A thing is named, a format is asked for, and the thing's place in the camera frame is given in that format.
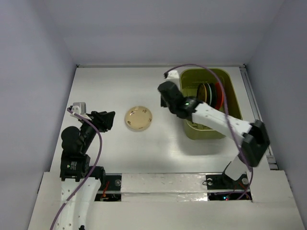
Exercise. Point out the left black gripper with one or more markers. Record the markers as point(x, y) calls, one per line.
point(103, 119)

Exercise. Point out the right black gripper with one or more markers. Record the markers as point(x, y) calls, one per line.
point(166, 91)

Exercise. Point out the beige patterned plate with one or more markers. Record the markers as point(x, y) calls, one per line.
point(138, 118)

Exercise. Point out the brown yellow plate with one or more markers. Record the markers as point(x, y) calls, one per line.
point(202, 92)

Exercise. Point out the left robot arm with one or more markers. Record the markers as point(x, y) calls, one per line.
point(80, 175)

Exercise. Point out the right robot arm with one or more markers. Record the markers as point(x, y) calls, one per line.
point(251, 139)

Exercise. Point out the black teal plate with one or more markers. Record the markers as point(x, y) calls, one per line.
point(212, 94)

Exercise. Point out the orange red plate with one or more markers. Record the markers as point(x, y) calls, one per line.
point(219, 96)

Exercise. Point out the foil covered base bar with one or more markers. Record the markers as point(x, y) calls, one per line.
point(163, 187)

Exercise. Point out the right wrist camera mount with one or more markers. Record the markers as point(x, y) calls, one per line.
point(172, 75)

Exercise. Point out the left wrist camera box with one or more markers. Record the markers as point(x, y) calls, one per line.
point(79, 107)

